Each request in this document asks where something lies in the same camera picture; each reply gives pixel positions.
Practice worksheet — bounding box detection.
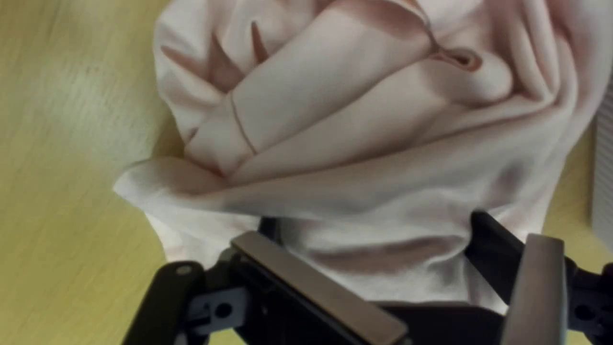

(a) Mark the cream shirt with orange print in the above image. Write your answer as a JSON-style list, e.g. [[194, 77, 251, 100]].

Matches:
[[113, 0, 609, 307]]

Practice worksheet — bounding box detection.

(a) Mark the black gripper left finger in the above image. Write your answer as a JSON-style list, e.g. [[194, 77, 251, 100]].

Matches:
[[123, 215, 410, 345]]

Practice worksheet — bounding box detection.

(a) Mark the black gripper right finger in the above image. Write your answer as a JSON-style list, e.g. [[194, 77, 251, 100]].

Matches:
[[468, 209, 613, 345]]

